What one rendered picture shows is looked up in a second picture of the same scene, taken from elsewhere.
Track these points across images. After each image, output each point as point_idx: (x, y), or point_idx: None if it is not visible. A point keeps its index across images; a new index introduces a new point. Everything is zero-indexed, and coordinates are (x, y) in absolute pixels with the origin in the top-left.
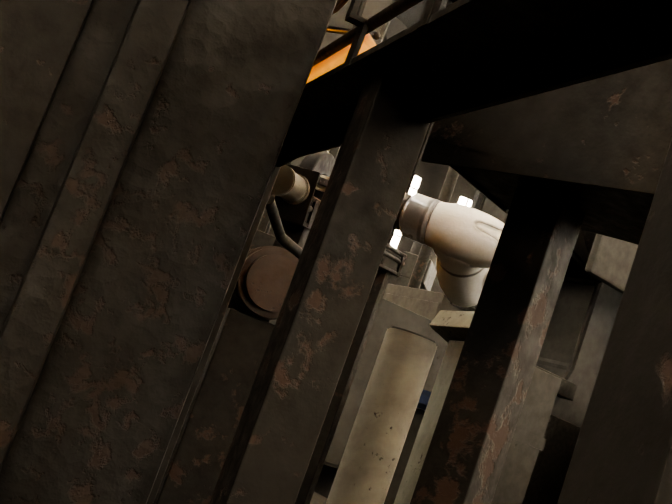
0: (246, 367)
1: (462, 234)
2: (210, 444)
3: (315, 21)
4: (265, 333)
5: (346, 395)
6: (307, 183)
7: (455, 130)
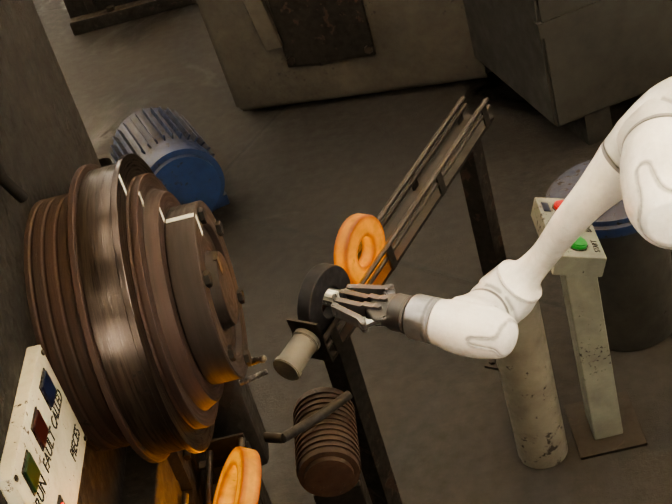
0: None
1: (461, 351)
2: None
3: None
4: (350, 495)
5: (502, 252)
6: (312, 338)
7: None
